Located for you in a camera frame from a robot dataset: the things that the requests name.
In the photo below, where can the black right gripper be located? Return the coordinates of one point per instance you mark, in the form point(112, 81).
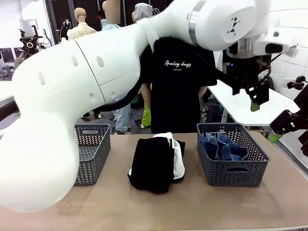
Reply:
point(303, 106)

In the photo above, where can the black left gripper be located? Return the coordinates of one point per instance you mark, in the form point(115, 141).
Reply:
point(240, 69)

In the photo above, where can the blue denim jeans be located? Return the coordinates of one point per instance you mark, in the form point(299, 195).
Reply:
point(228, 150)

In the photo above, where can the grey plastic woven basket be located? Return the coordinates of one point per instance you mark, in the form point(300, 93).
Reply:
point(231, 173)
point(93, 154)

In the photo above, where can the white garment black trim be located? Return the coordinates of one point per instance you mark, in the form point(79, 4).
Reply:
point(178, 161)

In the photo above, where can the person right forearm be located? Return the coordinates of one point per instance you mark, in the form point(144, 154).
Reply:
point(146, 92)

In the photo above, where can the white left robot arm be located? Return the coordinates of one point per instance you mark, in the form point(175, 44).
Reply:
point(72, 84)

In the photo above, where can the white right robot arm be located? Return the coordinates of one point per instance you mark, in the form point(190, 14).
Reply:
point(297, 84)

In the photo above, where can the person left forearm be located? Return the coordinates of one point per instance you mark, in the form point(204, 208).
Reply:
point(202, 91)

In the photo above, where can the white background table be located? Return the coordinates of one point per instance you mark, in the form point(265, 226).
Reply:
point(240, 110)

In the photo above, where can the dark brown bag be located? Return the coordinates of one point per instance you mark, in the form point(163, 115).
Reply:
point(272, 84)

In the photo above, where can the black stool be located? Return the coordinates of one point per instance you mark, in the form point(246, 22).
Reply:
point(214, 113)

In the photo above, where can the person in black t-shirt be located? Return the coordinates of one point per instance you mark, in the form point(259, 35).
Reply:
point(178, 101)

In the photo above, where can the mannequin in neon green trousers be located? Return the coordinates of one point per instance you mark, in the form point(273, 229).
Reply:
point(146, 118)

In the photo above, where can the green cloth on floor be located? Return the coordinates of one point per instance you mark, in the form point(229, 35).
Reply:
point(136, 99)

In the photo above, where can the mannequin with patterned hat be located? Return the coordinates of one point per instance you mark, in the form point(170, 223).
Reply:
point(156, 10)

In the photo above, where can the mannequin in blue fleece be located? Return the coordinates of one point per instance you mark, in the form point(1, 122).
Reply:
point(122, 118)

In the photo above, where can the mannequin in plaid hooded shirt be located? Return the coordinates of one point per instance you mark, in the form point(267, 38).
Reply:
point(142, 10)

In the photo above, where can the mannequin in cream shirt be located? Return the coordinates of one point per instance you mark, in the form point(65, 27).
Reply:
point(81, 30)

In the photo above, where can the black camera on stand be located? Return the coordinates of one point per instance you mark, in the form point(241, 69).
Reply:
point(65, 24)

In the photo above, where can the black camera tripod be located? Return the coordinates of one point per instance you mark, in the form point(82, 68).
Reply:
point(30, 44)

